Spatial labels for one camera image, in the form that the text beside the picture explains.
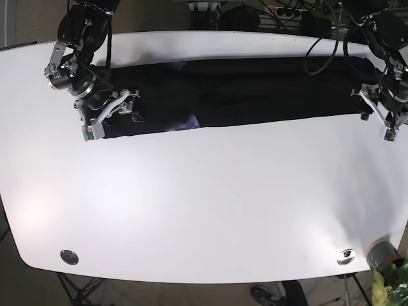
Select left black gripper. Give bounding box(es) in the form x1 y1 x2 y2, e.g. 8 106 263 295
351 74 407 142

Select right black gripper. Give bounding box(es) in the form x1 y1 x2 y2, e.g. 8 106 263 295
71 85 145 141

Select black printed T-shirt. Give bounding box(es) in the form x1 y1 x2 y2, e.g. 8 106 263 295
89 56 381 140

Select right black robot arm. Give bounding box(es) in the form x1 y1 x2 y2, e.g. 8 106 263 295
44 1 143 141

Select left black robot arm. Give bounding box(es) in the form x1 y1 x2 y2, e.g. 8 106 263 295
342 1 407 142

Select grey plant pot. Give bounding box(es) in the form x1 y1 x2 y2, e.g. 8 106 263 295
365 238 405 272

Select left silver table grommet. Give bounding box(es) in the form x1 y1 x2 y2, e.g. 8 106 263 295
60 249 79 265

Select silver table grommet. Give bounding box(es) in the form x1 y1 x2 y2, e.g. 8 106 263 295
337 249 356 266
60 249 79 265

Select right silver table grommet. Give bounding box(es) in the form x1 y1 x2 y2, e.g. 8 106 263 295
337 249 356 266

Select green potted plant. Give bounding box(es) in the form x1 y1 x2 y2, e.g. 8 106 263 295
372 259 407 306

